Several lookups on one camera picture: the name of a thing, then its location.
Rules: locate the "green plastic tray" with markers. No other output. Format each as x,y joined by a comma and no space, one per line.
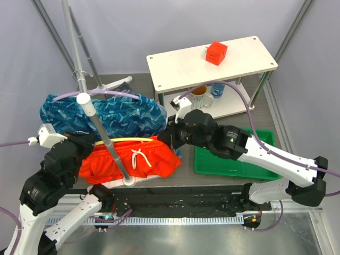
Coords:
207,163

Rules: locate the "purple clothes hanger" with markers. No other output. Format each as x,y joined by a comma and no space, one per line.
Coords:
97,92

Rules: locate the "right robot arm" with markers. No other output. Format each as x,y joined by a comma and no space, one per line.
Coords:
300,180

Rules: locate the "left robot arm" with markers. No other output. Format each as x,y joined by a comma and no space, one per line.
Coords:
42,191

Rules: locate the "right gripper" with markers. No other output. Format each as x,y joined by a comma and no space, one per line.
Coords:
170,135

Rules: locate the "white patterned mug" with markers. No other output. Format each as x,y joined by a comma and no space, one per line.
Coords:
200,98

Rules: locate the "dark blue book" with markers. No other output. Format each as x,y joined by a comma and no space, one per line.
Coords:
124,88

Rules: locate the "grey clothes rack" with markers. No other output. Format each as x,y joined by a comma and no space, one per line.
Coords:
84,99

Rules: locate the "red cube power socket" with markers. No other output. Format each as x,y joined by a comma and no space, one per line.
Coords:
216,53

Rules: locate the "blue patterned shorts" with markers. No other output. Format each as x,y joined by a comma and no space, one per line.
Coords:
120,116

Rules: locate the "white two-tier shelf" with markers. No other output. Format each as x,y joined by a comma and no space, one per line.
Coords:
178,70

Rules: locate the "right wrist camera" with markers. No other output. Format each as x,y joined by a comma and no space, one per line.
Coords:
182,106

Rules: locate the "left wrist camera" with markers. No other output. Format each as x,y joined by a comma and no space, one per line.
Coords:
47,137

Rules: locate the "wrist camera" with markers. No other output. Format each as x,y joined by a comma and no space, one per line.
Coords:
182,106
47,137

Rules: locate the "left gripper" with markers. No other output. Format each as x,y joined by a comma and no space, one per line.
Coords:
85,139

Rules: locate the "blue cup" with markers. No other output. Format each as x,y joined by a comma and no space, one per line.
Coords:
217,90

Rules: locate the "yellow clothes hanger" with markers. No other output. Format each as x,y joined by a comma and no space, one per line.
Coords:
113,140

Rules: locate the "orange shorts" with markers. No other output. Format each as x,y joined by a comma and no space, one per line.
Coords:
141,159

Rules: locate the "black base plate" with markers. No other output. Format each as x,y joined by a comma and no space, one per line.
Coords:
226,198

